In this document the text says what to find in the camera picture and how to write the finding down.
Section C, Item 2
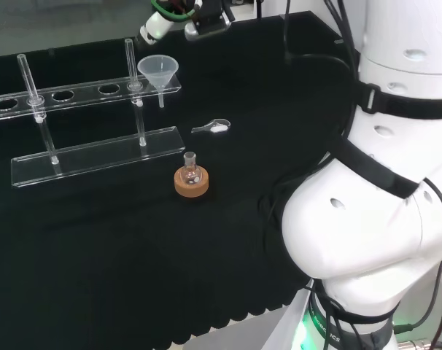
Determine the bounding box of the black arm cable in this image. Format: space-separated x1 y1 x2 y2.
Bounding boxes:
283 0 360 79

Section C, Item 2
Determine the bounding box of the small round-bottom glass flask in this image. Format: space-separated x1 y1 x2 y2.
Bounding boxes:
182 152 201 185

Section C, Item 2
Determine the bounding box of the clear glass weighing funnel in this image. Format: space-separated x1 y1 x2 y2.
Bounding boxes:
190 117 232 135

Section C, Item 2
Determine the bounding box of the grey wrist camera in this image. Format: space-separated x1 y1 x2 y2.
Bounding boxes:
184 0 233 41

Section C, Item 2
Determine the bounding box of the clear acrylic funnel stand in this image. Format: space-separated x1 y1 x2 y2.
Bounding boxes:
0 39 187 189

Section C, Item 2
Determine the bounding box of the translucent plastic funnel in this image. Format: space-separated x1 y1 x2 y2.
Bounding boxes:
136 54 179 109

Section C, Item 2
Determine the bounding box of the cork ring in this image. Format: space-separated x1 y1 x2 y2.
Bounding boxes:
174 166 210 200

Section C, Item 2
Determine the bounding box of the black cloth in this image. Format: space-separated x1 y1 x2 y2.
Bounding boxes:
0 9 360 347

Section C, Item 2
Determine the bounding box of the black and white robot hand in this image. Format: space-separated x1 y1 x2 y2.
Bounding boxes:
135 0 203 47

